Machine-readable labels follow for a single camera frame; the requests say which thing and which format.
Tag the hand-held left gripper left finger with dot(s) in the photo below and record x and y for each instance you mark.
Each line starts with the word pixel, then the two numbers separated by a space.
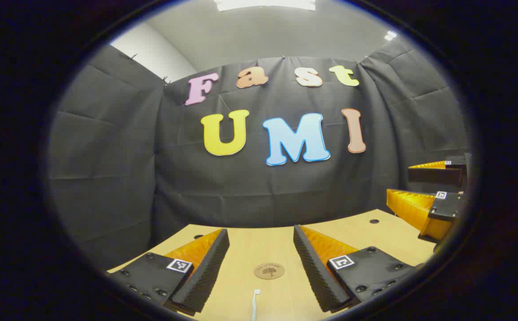
pixel 205 276

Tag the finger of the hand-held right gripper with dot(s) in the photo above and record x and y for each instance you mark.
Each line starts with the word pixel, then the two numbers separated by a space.
pixel 435 174
pixel 413 207

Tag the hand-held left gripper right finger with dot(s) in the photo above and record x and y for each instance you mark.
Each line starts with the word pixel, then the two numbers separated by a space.
pixel 314 272

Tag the round brown coaster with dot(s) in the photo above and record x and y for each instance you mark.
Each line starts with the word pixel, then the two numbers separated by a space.
pixel 269 270

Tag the white toothbrush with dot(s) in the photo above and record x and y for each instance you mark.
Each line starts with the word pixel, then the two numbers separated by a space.
pixel 254 305

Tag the wooden desktop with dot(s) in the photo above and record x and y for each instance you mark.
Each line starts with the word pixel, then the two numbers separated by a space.
pixel 259 249

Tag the black backdrop cloth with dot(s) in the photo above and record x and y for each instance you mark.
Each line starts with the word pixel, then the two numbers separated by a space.
pixel 250 191

